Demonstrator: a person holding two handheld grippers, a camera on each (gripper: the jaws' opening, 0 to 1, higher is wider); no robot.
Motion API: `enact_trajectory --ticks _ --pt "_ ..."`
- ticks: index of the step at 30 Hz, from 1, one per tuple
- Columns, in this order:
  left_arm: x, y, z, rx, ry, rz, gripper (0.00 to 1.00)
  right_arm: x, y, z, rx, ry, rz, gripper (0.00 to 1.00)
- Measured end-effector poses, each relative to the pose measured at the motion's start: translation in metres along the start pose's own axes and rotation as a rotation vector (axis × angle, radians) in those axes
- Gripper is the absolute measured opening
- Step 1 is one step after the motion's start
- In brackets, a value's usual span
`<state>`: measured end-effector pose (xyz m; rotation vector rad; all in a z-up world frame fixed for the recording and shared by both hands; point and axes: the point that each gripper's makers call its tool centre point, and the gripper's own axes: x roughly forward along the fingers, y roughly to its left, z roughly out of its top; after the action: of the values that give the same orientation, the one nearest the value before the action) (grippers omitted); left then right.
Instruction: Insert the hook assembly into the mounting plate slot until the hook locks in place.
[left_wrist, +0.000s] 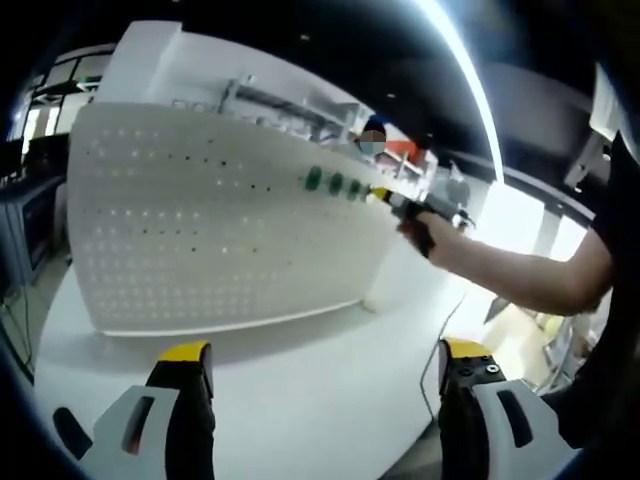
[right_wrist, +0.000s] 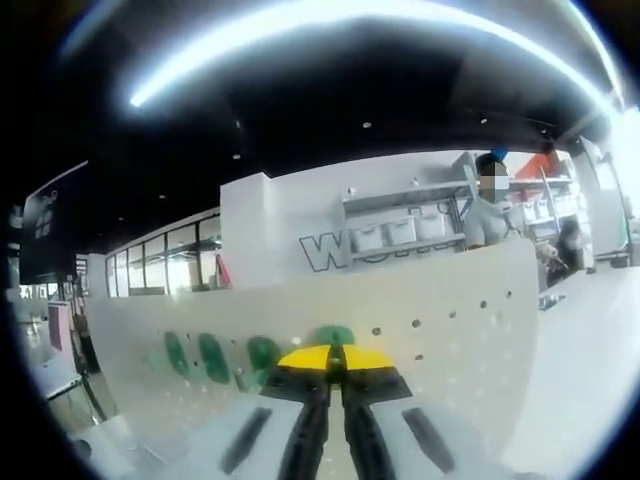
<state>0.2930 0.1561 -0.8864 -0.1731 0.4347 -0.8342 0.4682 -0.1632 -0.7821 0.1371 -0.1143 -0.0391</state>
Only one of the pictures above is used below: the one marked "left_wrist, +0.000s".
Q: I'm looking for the black oblong object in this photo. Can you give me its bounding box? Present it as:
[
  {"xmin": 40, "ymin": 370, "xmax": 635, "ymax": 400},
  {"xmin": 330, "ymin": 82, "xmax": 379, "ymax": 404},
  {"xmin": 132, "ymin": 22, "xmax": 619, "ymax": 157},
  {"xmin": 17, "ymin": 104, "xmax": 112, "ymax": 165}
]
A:
[{"xmin": 52, "ymin": 407, "xmax": 94, "ymax": 461}]

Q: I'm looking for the ceiling light strip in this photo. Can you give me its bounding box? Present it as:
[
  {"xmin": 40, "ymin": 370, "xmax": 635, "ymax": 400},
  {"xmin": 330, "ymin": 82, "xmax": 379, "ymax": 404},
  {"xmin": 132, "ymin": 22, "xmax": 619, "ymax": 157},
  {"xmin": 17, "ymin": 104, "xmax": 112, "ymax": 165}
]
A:
[{"xmin": 429, "ymin": 0, "xmax": 506, "ymax": 182}]

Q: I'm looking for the person's right hand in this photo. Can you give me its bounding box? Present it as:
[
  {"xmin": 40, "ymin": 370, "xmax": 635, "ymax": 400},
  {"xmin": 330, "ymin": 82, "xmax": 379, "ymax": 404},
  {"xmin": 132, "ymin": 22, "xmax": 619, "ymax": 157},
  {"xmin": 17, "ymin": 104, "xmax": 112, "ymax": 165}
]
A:
[{"xmin": 427, "ymin": 218, "xmax": 482, "ymax": 270}]

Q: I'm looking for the black monitor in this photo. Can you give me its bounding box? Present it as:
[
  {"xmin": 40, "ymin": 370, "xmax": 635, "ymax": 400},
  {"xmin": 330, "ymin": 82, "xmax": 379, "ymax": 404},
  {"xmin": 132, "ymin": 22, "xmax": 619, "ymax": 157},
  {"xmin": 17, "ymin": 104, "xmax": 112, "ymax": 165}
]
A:
[{"xmin": 27, "ymin": 134, "xmax": 71, "ymax": 177}]

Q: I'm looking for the white pegboard mounting plate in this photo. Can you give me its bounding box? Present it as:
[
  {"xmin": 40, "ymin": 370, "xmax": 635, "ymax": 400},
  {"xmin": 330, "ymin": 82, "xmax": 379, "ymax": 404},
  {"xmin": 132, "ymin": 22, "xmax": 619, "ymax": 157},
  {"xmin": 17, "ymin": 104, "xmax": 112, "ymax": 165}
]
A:
[{"xmin": 64, "ymin": 102, "xmax": 401, "ymax": 336}]

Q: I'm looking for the thin grey table cable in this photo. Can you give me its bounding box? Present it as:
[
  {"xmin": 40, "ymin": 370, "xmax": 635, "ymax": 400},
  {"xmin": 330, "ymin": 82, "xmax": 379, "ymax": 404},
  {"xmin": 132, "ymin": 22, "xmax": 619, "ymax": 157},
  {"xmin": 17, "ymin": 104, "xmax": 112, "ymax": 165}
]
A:
[{"xmin": 419, "ymin": 294, "xmax": 466, "ymax": 421}]

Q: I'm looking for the person's dark shirt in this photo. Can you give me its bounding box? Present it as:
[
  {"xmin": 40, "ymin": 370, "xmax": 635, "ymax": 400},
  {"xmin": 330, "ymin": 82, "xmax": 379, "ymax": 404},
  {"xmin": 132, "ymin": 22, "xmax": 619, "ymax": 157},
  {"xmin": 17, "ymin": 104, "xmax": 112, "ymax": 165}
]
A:
[{"xmin": 542, "ymin": 132, "xmax": 640, "ymax": 451}]

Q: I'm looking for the grey metal shelf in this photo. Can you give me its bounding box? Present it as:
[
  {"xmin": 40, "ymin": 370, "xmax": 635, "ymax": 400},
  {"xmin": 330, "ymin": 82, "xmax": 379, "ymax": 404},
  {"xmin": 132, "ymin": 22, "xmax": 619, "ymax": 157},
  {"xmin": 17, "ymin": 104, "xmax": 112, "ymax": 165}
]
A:
[{"xmin": 219, "ymin": 74, "xmax": 362, "ymax": 141}]

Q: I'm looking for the shelf with red items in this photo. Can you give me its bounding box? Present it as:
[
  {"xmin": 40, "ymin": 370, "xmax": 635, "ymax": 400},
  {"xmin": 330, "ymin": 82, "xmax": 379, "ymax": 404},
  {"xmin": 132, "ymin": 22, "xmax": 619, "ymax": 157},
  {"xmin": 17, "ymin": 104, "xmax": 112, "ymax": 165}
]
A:
[{"xmin": 384, "ymin": 138, "xmax": 437, "ymax": 187}]

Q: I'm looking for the grey cabinet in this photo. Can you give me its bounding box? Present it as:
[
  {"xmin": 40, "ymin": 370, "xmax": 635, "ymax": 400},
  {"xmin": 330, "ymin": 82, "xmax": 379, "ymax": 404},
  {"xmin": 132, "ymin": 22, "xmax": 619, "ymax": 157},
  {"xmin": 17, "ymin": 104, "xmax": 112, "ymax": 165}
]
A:
[{"xmin": 0, "ymin": 177, "xmax": 69, "ymax": 289}]

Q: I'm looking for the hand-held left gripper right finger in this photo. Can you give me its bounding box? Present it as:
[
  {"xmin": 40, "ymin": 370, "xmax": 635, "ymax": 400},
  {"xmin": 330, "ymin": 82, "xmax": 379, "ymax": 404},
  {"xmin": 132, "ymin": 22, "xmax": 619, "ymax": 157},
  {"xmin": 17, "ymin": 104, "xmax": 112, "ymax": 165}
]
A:
[{"xmin": 437, "ymin": 337, "xmax": 584, "ymax": 480}]

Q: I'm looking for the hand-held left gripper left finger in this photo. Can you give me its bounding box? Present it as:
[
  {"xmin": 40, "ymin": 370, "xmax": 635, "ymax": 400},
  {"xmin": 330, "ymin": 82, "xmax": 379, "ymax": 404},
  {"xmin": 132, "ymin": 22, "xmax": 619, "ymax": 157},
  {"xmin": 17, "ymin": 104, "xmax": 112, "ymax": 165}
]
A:
[{"xmin": 77, "ymin": 339, "xmax": 216, "ymax": 480}]

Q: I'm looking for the hanging ceiling panel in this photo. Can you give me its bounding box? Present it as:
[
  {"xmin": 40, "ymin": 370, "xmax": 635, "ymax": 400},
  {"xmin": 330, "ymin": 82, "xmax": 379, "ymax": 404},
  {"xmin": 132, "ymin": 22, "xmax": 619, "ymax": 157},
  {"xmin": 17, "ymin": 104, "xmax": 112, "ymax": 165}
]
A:
[{"xmin": 564, "ymin": 62, "xmax": 619, "ymax": 194}]

